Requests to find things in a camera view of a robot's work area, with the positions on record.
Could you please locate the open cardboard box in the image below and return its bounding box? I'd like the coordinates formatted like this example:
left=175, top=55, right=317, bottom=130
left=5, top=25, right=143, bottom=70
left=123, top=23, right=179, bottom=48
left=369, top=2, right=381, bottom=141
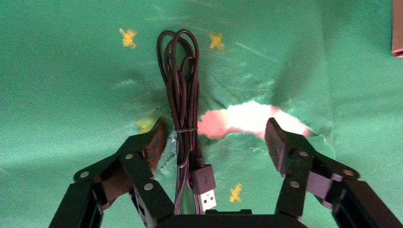
left=391, top=0, right=403, bottom=58

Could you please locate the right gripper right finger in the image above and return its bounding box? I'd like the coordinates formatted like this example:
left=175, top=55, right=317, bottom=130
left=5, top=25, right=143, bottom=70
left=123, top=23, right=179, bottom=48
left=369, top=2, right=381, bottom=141
left=264, top=118, right=403, bottom=228

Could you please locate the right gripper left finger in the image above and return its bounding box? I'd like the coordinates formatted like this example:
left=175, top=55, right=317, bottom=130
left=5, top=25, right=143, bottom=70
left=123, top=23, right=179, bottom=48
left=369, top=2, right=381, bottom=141
left=48, top=118, right=176, bottom=228

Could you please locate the thin black USB cable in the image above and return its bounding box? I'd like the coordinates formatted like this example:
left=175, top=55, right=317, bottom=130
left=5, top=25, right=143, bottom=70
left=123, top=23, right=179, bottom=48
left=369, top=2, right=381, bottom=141
left=156, top=28, right=218, bottom=216

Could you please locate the green table cloth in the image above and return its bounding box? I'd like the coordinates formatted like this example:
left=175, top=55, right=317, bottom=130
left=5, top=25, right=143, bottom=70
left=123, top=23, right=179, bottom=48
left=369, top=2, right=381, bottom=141
left=0, top=0, right=403, bottom=228

